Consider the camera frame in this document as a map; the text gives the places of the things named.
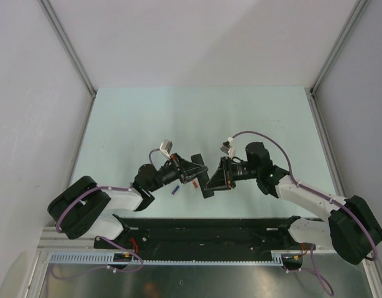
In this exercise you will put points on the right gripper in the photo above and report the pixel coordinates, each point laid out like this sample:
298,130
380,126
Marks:
223,177

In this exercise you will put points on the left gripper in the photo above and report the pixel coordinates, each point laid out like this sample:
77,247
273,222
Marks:
187,169

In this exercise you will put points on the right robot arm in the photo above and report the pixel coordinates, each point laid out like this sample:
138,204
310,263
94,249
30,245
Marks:
345,225

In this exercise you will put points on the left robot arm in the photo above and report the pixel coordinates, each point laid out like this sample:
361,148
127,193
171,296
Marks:
86,208

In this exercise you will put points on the purple battery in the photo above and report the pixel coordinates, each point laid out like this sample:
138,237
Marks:
175,190

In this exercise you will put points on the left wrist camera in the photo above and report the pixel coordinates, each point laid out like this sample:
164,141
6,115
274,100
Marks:
165,148

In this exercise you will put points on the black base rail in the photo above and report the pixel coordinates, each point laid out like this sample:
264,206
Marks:
207,240

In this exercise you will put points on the right aluminium frame post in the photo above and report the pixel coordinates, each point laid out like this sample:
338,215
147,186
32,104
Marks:
341,40

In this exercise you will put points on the aluminium frame post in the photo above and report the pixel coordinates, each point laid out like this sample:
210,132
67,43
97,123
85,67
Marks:
67,45
341,40

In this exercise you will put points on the left aluminium frame post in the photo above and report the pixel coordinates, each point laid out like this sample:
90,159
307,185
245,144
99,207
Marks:
67,45

